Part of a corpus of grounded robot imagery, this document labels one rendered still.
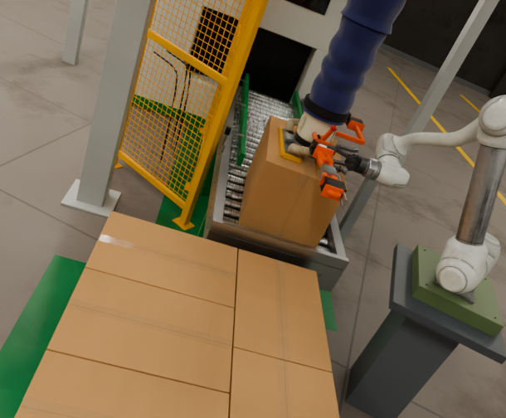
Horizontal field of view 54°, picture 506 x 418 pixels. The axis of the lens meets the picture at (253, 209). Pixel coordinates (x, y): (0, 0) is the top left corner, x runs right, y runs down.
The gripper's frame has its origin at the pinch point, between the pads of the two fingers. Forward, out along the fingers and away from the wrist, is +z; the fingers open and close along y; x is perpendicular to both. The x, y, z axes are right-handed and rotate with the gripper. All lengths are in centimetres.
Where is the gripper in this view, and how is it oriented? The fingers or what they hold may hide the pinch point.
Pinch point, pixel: (323, 152)
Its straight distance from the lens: 220.9
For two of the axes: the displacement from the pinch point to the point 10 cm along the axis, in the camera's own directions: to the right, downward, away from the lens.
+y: -3.5, 7.9, 5.0
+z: -9.4, -3.0, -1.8
